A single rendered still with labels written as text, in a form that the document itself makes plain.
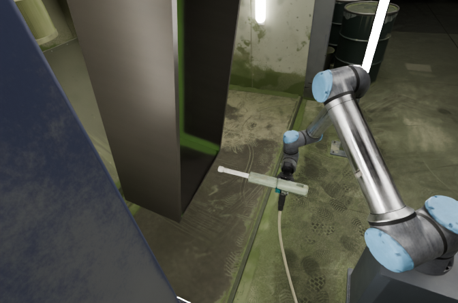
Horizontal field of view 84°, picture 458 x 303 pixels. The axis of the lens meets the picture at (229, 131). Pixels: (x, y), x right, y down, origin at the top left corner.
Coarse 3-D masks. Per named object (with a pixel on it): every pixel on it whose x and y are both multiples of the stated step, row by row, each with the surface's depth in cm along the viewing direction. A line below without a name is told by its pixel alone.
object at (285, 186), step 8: (224, 168) 140; (248, 176) 134; (256, 176) 133; (264, 176) 133; (256, 184) 134; (264, 184) 132; (272, 184) 130; (280, 184) 128; (288, 184) 128; (296, 184) 127; (280, 192) 132; (288, 192) 129; (296, 192) 127; (304, 192) 125; (280, 200) 135; (280, 208) 139
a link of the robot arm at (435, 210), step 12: (432, 204) 86; (444, 204) 86; (456, 204) 86; (432, 216) 84; (444, 216) 83; (456, 216) 83; (444, 228) 81; (456, 228) 79; (444, 240) 81; (456, 240) 81; (444, 252) 82; (456, 252) 87
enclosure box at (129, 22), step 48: (96, 0) 70; (144, 0) 65; (192, 0) 122; (240, 0) 113; (96, 48) 81; (144, 48) 74; (192, 48) 138; (96, 96) 96; (144, 96) 87; (192, 96) 159; (144, 144) 104; (192, 144) 183; (144, 192) 131; (192, 192) 154
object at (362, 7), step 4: (352, 4) 310; (356, 4) 310; (360, 4) 308; (364, 4) 308; (368, 4) 307; (372, 4) 305; (376, 4) 304; (348, 8) 298; (352, 8) 298; (356, 8) 297; (360, 8) 296; (364, 8) 295; (368, 8) 293; (372, 8) 292; (388, 8) 288; (392, 8) 286; (396, 8) 283; (364, 12) 282; (368, 12) 281; (372, 12) 279
